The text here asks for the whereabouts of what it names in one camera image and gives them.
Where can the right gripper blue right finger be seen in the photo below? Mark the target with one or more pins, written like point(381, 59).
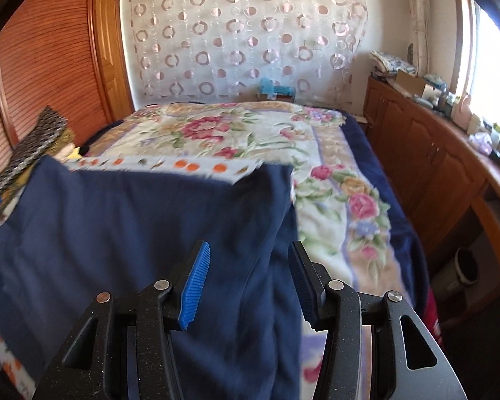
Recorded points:
point(407, 362)

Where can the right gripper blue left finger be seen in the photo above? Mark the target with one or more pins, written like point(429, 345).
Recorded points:
point(93, 361)

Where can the navy blue printed t-shirt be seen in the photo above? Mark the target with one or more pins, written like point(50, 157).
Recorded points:
point(74, 234)

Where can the gold yellow folded cloth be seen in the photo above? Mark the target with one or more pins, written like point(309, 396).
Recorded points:
point(60, 149)

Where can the dark circle patterned folded cloth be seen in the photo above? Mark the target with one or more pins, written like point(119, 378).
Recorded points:
point(49, 127)

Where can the yellow plush toy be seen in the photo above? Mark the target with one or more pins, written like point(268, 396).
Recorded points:
point(78, 152)

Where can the orange fruit print cloth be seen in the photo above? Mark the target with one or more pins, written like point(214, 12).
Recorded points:
point(15, 381)

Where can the floral bed blanket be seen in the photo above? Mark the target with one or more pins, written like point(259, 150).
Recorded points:
point(349, 219)

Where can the brown slatted wooden wardrobe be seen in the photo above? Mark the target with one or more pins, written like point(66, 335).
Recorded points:
point(64, 54)

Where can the long wooden side cabinet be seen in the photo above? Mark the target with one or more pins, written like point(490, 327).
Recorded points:
point(449, 191)

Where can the crumpled plastic bag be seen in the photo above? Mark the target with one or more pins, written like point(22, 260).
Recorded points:
point(481, 142)

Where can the pink bottle on sill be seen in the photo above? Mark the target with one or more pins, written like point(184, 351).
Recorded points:
point(461, 112)

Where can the cardboard box on cabinet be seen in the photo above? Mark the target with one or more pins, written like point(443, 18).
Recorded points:
point(416, 86)

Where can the pink circle sheer curtain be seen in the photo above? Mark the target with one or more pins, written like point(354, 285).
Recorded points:
point(223, 50)

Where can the teal box at headboard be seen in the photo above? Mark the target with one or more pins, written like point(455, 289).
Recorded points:
point(268, 90)

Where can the folded patterned fabric stack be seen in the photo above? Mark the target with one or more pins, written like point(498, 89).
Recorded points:
point(388, 65)

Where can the floral window drape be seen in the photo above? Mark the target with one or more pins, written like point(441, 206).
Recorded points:
point(420, 16)

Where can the window with wooden frame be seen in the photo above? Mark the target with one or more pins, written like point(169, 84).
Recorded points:
point(479, 73)

